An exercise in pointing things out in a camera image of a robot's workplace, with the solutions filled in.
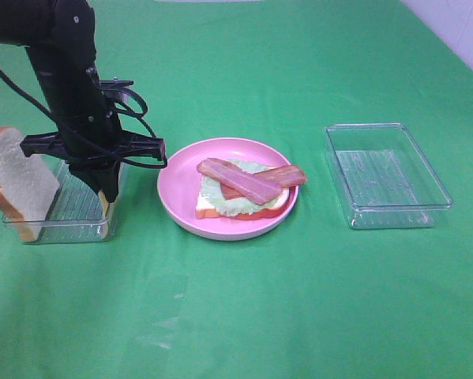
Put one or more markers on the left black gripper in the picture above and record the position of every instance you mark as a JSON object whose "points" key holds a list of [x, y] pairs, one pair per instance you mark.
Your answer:
{"points": [[73, 147]]}

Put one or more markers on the green lettuce leaf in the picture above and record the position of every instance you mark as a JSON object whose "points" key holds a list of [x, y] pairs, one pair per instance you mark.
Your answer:
{"points": [[216, 193]]}

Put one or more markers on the bacon strip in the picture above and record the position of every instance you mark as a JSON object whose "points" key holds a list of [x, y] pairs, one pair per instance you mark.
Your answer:
{"points": [[287, 176], [256, 189]]}

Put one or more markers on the toast bread slice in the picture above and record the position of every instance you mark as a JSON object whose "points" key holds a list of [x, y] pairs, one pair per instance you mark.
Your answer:
{"points": [[204, 209], [27, 185]]}

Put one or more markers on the yellow cheese slice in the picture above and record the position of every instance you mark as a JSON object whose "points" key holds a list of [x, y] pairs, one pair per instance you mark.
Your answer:
{"points": [[108, 222]]}

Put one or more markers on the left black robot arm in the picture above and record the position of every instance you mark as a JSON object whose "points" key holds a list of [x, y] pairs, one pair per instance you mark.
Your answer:
{"points": [[58, 37]]}

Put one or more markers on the left clear plastic tray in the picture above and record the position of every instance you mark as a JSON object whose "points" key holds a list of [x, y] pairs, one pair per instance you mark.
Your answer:
{"points": [[74, 216]]}

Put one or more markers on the clear plastic tray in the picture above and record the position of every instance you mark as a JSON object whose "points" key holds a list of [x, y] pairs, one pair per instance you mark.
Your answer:
{"points": [[74, 216], [382, 177]]}

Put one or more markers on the pink round plate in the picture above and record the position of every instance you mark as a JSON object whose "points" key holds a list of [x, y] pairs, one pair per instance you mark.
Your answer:
{"points": [[178, 185]]}

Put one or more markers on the clear tape strip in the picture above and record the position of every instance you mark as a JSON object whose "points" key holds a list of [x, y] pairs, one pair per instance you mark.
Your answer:
{"points": [[159, 312]]}

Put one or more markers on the right clear plastic tray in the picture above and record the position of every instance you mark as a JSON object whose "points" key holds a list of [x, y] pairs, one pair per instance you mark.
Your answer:
{"points": [[382, 177]]}

